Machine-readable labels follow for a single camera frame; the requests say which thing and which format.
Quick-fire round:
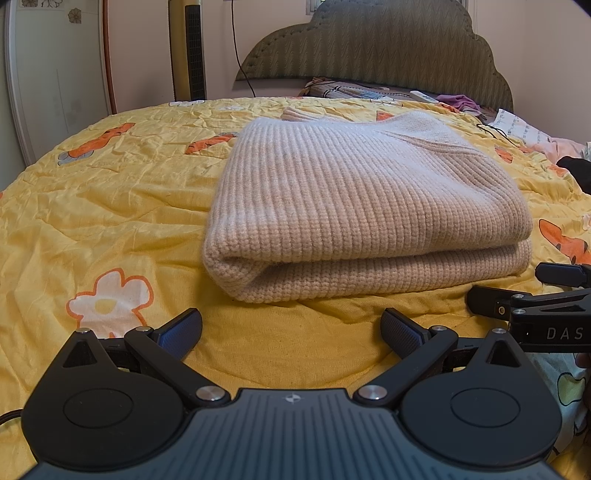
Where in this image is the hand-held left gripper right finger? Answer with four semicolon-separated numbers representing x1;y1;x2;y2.
354;308;525;409

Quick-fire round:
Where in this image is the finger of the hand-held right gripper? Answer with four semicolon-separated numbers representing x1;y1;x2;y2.
465;285;533;320
534;261;591;289

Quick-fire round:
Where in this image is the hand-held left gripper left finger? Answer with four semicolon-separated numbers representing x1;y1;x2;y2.
60;307;232;408

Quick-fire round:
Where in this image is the dark cloth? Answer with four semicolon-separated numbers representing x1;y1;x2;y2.
556;156;591;195

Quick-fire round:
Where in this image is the light pink cloth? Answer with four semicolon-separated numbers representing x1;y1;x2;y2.
526;137;588;163

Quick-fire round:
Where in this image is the yellow carrot print quilt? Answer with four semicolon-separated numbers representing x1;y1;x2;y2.
0;96;591;457

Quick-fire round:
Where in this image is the white patterned pillow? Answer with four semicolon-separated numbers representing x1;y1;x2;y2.
488;108;553;149

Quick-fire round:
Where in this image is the purple cloth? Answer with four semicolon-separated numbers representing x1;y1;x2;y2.
436;94;481;114

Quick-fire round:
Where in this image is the plaid pillow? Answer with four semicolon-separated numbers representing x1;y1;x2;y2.
298;77;417;100

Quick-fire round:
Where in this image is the gold tower fan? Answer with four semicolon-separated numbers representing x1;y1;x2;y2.
168;0;206;103

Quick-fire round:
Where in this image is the white wardrobe door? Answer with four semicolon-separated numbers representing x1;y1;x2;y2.
4;0;114;166

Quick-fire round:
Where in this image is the olive padded headboard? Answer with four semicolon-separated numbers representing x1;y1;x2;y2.
235;0;515;112

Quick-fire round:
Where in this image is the thin black cord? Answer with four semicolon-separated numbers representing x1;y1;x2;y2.
477;122;523;149

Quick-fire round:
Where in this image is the black hanging power cable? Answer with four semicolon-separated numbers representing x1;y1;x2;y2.
229;0;256;99

